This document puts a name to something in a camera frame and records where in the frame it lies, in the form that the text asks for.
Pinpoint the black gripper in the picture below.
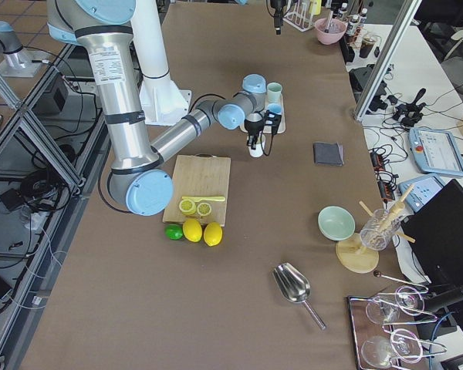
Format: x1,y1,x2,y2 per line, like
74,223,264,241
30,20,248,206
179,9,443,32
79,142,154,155
244,113,263,150

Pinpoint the white cup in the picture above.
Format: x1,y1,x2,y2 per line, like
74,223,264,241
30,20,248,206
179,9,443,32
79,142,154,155
248,141,265,158

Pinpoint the light blue cup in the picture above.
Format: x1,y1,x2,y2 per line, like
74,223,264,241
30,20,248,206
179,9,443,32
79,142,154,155
266,103,282,118

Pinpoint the mint green cup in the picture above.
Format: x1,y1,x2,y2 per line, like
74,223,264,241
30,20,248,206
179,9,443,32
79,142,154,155
266,82,282,103

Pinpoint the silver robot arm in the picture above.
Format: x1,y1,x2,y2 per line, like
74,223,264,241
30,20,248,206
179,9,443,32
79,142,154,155
47,1,266,216

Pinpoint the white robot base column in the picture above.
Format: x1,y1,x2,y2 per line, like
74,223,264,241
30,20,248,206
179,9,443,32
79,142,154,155
130,1,191,126

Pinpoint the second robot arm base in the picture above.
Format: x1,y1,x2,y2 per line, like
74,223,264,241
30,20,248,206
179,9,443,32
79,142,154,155
0,21,47,78

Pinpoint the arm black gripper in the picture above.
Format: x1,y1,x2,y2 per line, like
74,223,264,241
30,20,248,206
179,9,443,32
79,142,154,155
266,0,287,35

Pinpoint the white serving tray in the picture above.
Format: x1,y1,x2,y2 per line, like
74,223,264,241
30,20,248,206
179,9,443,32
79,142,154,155
239,94,286,134

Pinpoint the mirrored glass holder tray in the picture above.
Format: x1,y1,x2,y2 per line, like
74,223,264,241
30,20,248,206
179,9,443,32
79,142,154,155
347,293,447,369

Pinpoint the wooden cutting board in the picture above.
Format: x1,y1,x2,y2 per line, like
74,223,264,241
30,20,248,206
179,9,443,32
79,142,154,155
162,155,231,224

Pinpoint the folded dark grey cloth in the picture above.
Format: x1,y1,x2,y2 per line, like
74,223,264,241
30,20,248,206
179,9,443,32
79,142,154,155
313,142,344,167

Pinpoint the yellow plastic knife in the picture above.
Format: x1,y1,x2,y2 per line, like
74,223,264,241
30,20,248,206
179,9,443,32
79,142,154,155
181,196,226,202

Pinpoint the right lemon half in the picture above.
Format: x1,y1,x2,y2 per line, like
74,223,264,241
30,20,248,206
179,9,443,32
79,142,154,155
196,202,212,217

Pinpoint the lemon half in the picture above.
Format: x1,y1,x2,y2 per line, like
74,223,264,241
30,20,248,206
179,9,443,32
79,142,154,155
178,199,197,216
196,202,212,217

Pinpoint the left lemon half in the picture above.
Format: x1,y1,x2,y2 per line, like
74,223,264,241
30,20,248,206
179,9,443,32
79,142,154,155
178,199,197,216

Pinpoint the right whole lemon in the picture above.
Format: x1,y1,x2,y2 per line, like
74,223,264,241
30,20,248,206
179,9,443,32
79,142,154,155
204,222,223,247

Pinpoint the whole lemon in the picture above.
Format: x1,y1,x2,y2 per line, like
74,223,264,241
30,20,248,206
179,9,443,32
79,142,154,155
204,222,223,247
182,218,203,243

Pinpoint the left whole lemon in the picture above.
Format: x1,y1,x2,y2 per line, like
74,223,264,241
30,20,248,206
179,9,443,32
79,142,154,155
182,218,203,243

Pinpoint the mint green bowl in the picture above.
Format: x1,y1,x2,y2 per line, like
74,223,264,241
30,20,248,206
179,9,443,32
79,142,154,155
318,206,356,241

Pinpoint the green lime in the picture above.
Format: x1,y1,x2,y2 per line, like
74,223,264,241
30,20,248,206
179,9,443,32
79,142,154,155
164,224,184,241

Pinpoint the pink bowl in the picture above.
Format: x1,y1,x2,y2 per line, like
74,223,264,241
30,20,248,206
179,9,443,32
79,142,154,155
314,18,346,45

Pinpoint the wooden mug tree stand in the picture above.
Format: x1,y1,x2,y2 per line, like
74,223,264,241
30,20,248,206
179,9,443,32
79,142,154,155
336,185,415,274

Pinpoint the iced coffee cup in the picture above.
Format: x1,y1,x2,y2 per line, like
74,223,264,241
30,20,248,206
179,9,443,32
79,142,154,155
359,33,377,59

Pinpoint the metal scoop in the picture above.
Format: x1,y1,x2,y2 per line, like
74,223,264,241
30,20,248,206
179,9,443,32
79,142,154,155
272,262,326,330

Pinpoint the clear glass mug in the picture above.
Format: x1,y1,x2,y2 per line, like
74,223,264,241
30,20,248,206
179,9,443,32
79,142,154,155
360,209,402,251

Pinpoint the black game controller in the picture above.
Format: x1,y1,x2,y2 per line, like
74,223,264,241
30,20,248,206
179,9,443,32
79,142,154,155
392,88,427,127

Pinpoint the blue teach pendant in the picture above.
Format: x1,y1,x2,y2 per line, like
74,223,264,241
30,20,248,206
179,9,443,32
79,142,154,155
398,173,445,213
408,127,463,178

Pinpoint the small wooden spoon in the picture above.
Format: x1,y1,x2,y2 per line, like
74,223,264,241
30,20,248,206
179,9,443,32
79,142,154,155
373,270,428,287

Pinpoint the black laptop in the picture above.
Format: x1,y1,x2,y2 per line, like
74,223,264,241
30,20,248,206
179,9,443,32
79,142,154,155
402,180,463,286

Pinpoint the upper left wine glass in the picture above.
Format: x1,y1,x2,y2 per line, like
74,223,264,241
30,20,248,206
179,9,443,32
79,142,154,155
366,296,400,325

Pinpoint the wine glass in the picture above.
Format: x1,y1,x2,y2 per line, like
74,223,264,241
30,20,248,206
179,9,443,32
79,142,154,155
366,296,400,325
361,335,397,369
394,285,424,311
390,328,423,363

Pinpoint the upper right wine glass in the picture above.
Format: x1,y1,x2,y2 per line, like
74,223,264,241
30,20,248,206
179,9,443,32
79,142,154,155
394,285,424,311

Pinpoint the lower left wine glass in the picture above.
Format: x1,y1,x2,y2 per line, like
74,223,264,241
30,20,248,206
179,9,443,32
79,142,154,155
361,335,397,369

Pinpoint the lower right wine glass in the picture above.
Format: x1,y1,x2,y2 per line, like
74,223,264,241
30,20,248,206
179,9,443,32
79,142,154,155
390,328,423,363

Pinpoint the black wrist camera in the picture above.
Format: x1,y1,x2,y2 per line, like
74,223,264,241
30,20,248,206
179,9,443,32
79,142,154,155
264,110,282,135

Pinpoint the white wire dish rack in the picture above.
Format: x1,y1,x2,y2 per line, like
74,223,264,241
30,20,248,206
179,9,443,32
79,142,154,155
283,0,322,32

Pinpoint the aluminium frame post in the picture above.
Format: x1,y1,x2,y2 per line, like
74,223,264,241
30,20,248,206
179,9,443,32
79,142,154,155
353,0,421,123

